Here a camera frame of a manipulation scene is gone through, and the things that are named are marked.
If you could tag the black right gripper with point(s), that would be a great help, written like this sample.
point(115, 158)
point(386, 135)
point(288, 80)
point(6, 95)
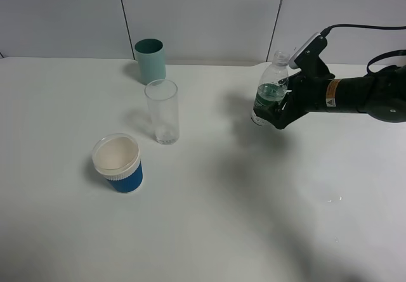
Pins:
point(306, 93)

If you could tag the clear bottle green label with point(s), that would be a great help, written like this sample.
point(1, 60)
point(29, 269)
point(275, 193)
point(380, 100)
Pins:
point(273, 83)

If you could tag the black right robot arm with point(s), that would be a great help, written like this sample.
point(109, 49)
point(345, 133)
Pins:
point(380, 95)

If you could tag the teal green cup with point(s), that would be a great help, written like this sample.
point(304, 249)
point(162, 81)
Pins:
point(151, 60)

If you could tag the blue white ribbed cup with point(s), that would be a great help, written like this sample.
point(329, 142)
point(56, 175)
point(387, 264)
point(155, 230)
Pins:
point(117, 158)

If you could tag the tall clear glass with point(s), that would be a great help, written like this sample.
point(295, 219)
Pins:
point(162, 102)

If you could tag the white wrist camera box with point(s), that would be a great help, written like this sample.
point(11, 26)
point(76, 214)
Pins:
point(313, 46)

